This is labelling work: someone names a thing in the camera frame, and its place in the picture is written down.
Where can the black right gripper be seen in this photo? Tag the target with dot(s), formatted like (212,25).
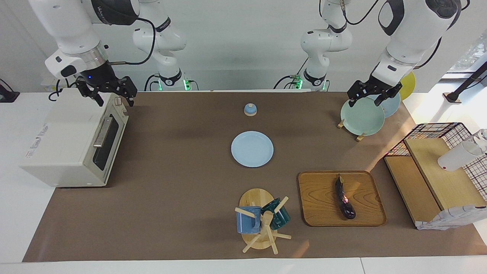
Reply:
(99,76)

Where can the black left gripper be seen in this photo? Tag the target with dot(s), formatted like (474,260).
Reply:
(376,85)

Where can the cream toaster oven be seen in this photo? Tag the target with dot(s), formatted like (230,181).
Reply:
(64,144)

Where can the dark purple eggplant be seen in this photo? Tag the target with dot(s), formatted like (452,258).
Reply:
(344,201)

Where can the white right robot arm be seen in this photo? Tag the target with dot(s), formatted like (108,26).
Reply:
(72,30)

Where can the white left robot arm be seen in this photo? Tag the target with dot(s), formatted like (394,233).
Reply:
(411,26)

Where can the light blue racked plate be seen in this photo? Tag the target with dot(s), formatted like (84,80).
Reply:
(392,108)

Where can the pale green racked plate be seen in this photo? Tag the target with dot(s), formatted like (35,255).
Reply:
(361,118)

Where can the yellow racked plate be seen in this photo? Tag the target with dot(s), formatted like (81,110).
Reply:
(409,85)

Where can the wooden plate rack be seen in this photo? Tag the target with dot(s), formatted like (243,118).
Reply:
(340,124)

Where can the black stand with wooden foot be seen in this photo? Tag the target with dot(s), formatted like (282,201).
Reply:
(468,82)

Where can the black clamp device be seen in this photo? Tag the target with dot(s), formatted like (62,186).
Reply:
(7,96)

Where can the white plastic cup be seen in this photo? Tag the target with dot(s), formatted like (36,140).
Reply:
(454,158)

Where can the wooden stepped shelf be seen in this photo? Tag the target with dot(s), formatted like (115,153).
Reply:
(437,179)

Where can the brown table mat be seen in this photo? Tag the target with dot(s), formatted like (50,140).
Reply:
(171,190)

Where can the clear glass cup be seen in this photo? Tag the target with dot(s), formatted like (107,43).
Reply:
(481,139)

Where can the square wooden tray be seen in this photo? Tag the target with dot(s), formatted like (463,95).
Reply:
(315,198)

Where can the small blue lid wooden knob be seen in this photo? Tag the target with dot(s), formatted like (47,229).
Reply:
(250,110)

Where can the white checked cloth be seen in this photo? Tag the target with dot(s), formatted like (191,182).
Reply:
(449,219)

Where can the dark green ceramic mug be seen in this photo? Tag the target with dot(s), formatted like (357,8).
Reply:
(282,219)

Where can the wooden mug tree stand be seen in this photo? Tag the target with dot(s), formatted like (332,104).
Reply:
(255,198)

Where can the blue ceramic mug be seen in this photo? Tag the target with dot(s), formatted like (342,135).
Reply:
(245,224)

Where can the window with frame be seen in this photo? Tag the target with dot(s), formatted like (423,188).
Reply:
(471,53)

